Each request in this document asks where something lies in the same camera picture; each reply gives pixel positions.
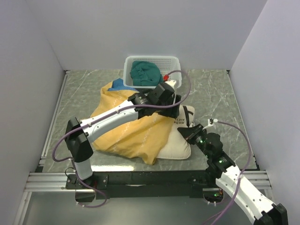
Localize aluminium frame rail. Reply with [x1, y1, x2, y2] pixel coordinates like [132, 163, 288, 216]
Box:
[24, 172, 67, 192]

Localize cream pillow with bear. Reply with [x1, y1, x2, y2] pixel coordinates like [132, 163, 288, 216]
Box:
[157, 105, 195, 160]

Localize blue yellow Pikachu pillowcase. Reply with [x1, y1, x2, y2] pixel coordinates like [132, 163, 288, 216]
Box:
[91, 78, 175, 165]

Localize white plastic basket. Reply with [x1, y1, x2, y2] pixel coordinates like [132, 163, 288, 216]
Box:
[123, 56, 182, 89]

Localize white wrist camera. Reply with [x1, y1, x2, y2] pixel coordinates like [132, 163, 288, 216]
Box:
[163, 75, 178, 90]
[203, 118, 218, 129]

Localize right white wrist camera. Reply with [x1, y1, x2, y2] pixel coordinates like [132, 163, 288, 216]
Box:
[203, 118, 218, 129]

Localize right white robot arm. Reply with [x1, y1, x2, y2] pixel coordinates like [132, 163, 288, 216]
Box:
[178, 124, 288, 225]

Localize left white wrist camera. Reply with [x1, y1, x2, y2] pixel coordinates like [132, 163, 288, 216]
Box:
[163, 75, 178, 90]

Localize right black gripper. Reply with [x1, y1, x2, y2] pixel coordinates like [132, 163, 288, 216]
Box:
[177, 124, 211, 158]

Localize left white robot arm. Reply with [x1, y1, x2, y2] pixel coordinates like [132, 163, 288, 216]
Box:
[65, 80, 181, 188]

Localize black base bar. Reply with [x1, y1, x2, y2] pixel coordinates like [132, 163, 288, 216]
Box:
[66, 170, 224, 203]

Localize green cloth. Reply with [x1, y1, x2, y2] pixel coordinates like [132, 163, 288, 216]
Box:
[130, 60, 164, 86]

